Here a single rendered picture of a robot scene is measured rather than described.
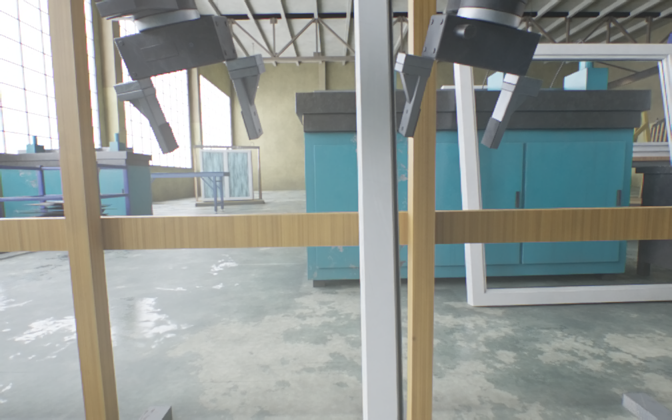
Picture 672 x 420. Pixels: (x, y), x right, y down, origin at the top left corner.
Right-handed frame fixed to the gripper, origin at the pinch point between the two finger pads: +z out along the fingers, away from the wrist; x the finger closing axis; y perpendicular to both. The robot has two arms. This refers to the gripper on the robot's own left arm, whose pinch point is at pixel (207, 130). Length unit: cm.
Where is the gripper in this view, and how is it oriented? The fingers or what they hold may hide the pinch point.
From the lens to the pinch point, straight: 51.2
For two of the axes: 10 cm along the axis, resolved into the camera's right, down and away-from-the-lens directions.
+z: 1.8, 8.7, 4.7
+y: 0.8, -4.8, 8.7
